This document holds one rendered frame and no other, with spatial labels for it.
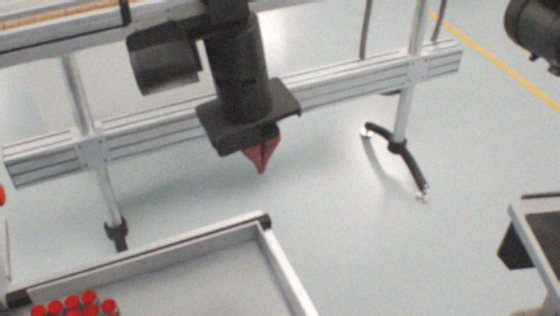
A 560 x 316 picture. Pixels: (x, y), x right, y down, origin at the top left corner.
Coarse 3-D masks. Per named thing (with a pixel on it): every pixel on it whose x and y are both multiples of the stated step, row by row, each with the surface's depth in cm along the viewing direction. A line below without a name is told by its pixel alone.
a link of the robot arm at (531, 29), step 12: (540, 0) 56; (552, 0) 55; (528, 12) 57; (540, 12) 56; (552, 12) 54; (528, 24) 57; (540, 24) 55; (528, 36) 58; (540, 36) 55; (528, 48) 59; (540, 48) 56; (552, 72) 58
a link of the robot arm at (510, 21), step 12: (516, 0) 59; (528, 0) 58; (504, 12) 61; (516, 12) 59; (504, 24) 62; (516, 24) 59; (552, 24) 54; (516, 36) 60; (552, 36) 53; (552, 48) 54; (552, 60) 55
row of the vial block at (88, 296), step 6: (84, 294) 67; (90, 294) 67; (84, 300) 66; (90, 300) 66; (96, 300) 67; (84, 306) 67; (90, 306) 66; (96, 306) 66; (84, 312) 65; (90, 312) 65; (96, 312) 65
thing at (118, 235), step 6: (108, 228) 178; (120, 228) 179; (126, 228) 181; (108, 234) 179; (114, 234) 178; (120, 234) 178; (126, 234) 182; (114, 240) 177; (120, 240) 176; (120, 246) 175; (126, 246) 176; (120, 252) 174
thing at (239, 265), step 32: (256, 224) 78; (160, 256) 74; (192, 256) 77; (224, 256) 78; (256, 256) 78; (32, 288) 69; (64, 288) 71; (96, 288) 73; (128, 288) 73; (160, 288) 73; (192, 288) 73; (224, 288) 73; (256, 288) 73; (288, 288) 70
